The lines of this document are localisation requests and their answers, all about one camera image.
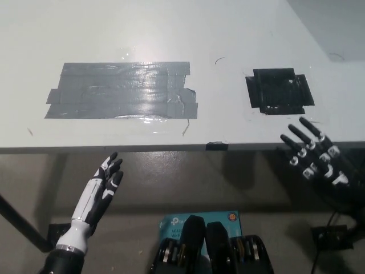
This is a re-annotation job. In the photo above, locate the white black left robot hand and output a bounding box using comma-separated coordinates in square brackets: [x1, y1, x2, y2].
[56, 152, 124, 254]

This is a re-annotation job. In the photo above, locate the grey duct tape patch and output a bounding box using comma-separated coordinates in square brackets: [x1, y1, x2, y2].
[44, 61, 199, 119]

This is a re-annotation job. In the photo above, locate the black table leg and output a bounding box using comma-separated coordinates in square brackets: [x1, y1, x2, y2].
[0, 195, 52, 253]

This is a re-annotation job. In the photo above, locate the teal router box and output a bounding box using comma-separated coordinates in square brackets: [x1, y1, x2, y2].
[157, 211, 243, 257]

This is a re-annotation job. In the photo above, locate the black cable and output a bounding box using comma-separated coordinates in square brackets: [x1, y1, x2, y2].
[310, 211, 339, 274]

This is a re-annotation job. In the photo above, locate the clear tape strip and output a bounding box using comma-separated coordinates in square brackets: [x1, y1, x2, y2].
[26, 114, 190, 136]

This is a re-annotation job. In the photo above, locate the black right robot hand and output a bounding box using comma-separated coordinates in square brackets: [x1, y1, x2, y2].
[277, 116, 360, 207]

